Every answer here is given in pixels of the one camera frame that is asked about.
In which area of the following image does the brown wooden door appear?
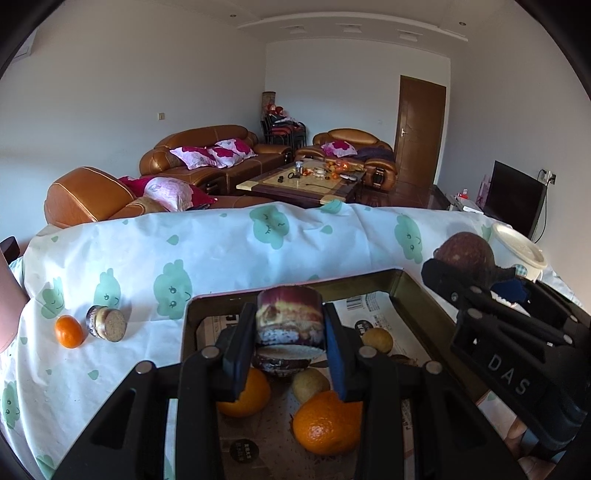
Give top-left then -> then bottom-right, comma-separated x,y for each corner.
396,75 -> 448,188

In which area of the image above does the large orange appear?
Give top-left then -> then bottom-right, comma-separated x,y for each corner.
292,390 -> 364,457

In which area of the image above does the purple passion fruit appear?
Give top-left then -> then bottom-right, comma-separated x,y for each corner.
435,232 -> 496,289

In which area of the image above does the small mandarin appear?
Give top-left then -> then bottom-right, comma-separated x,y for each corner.
54,315 -> 88,349

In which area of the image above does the white magenta floral pillow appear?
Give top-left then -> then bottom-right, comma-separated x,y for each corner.
169,147 -> 218,169
206,138 -> 258,168
321,141 -> 358,158

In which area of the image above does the black television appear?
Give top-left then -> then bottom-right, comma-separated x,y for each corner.
481,161 -> 546,241

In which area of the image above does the white green printed tablecloth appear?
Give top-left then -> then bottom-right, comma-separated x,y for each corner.
0,200 -> 583,480

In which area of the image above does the pink electric kettle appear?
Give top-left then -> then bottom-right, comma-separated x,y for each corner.
0,253 -> 29,354

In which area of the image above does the white air conditioner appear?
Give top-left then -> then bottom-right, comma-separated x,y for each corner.
11,37 -> 35,61

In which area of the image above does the brown leather three-seat sofa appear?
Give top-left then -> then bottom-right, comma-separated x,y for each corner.
140,124 -> 294,197

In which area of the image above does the white printed cup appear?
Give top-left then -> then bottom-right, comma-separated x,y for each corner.
491,223 -> 549,283

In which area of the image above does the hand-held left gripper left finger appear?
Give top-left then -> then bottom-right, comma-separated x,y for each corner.
53,302 -> 259,480

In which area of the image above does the wooden coffee table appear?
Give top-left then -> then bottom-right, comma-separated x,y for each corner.
236,161 -> 368,208

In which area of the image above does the brown leather loveseat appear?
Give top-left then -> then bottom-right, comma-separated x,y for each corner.
295,128 -> 399,190

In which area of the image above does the brown leather chaise sofa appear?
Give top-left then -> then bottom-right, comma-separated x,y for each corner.
45,166 -> 278,230

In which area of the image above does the medium orange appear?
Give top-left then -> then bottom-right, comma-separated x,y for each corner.
216,368 -> 271,418

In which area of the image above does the person's right hand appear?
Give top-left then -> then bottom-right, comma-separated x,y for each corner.
505,414 -> 557,480

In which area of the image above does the pale pink leaf pillow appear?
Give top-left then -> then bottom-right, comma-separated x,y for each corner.
143,178 -> 195,212

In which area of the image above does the small yellow round fruit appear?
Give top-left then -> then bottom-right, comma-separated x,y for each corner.
292,367 -> 331,404
360,327 -> 394,357

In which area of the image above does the stack of dark chairs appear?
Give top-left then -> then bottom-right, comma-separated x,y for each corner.
262,113 -> 308,147

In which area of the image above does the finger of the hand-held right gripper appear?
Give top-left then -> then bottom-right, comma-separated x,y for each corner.
421,258 -> 574,346
490,276 -> 591,326

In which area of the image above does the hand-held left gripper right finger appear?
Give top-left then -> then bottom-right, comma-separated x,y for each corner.
322,302 -> 529,480

